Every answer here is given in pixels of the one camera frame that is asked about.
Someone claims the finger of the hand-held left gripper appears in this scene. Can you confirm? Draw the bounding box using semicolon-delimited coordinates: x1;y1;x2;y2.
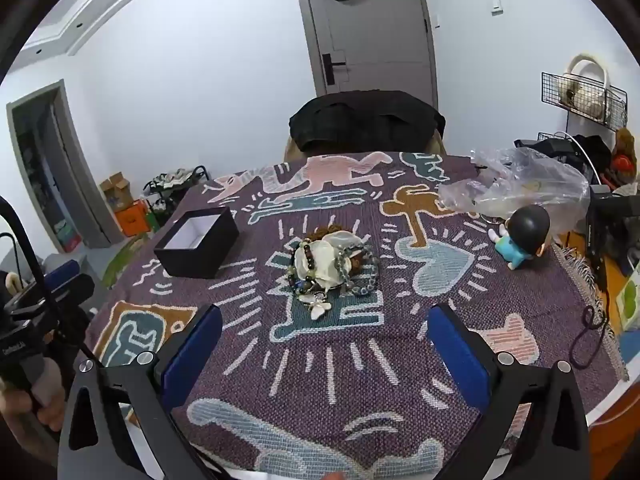
44;259;81;288
47;274;96;311

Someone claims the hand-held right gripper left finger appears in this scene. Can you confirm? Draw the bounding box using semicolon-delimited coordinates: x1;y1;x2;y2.
57;304;226;480

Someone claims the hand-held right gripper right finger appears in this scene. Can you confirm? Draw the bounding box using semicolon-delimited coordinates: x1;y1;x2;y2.
427;302;593;480

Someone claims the black box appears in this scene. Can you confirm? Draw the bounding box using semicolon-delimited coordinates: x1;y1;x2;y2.
153;206;241;279

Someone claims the pile of bead bracelets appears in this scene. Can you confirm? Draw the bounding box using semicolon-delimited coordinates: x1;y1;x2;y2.
289;227;382;306

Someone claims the person's left hand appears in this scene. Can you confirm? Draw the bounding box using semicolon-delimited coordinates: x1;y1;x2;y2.
0;359;68;433

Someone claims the green floor mat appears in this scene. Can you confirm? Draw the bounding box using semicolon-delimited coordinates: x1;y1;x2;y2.
102;235;151;288

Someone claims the orange box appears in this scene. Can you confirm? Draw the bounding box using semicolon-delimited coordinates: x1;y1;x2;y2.
115;200;151;237

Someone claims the white butterfly pendant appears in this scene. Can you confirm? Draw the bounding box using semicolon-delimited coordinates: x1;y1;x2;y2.
299;294;333;322

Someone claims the purple printed blanket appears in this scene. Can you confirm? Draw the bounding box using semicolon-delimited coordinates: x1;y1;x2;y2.
85;150;628;480

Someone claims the black shoe rack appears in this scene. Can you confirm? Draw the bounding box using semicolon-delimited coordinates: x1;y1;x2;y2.
143;165;208;211

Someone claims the black-haired doll figurine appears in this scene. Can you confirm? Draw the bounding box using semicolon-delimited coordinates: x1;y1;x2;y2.
487;205;552;272

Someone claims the green and white tissue box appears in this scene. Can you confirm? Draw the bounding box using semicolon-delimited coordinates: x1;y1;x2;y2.
617;265;640;333

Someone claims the clear plastic bag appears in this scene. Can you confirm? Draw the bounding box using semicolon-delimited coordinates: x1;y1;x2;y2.
438;146;592;218

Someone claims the dark bag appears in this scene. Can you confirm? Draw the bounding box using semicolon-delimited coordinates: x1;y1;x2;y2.
585;185;640;293

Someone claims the black bag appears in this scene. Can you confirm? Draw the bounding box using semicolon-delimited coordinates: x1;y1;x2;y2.
512;135;613;186

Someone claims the orange plush toy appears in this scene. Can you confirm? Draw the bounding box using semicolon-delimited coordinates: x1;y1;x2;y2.
612;127;639;176

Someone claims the white handbag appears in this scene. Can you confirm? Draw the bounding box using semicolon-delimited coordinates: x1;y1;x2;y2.
560;53;612;120

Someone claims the grey door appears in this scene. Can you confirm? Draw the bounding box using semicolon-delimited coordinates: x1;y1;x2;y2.
291;0;438;98

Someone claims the grey door frame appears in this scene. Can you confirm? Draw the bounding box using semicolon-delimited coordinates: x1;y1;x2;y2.
6;79;113;256

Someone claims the dark purple cord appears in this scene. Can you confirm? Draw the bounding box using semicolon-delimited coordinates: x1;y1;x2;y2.
570;305;608;371

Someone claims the black wire rack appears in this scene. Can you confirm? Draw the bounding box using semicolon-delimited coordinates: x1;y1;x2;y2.
537;71;628;143

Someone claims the black door handle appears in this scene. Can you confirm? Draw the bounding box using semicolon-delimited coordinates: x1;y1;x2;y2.
321;52;347;86

